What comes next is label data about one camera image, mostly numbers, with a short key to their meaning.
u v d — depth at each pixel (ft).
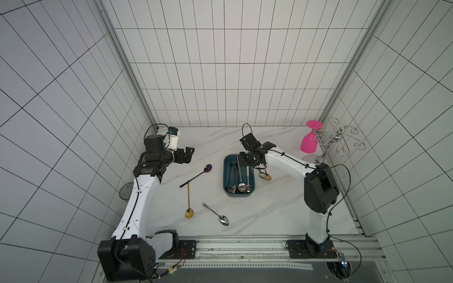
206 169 3.20
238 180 3.04
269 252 2.39
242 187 2.95
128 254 1.23
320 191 1.60
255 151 2.21
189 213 2.68
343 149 2.39
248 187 2.97
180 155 2.22
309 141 2.92
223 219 2.67
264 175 3.11
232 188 2.95
